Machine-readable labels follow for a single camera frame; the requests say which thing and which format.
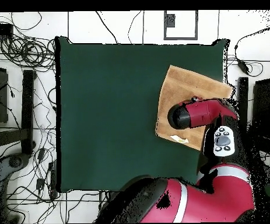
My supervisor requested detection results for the dark green table cloth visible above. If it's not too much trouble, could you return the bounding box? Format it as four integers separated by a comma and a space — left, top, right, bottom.
55, 36, 230, 194

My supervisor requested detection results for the grey square frame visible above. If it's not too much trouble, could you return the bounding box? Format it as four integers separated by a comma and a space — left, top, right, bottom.
163, 10, 199, 41

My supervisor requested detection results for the black floor cable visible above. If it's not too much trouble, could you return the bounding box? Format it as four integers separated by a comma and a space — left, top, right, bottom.
94, 10, 120, 45

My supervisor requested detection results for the grey chair base with caster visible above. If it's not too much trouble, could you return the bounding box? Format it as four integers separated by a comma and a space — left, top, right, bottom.
0, 152, 31, 223

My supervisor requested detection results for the black power adapter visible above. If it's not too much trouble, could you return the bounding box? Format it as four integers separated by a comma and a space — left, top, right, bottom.
236, 58, 251, 76
36, 178, 46, 191
37, 148, 47, 163

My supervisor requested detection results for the black cable coil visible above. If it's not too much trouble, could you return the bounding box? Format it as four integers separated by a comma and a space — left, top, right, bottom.
5, 34, 57, 72

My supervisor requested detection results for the black power strip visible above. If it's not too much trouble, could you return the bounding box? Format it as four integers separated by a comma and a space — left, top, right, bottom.
48, 160, 59, 200

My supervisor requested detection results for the tan terry towel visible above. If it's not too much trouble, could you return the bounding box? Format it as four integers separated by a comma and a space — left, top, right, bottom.
155, 64, 234, 152

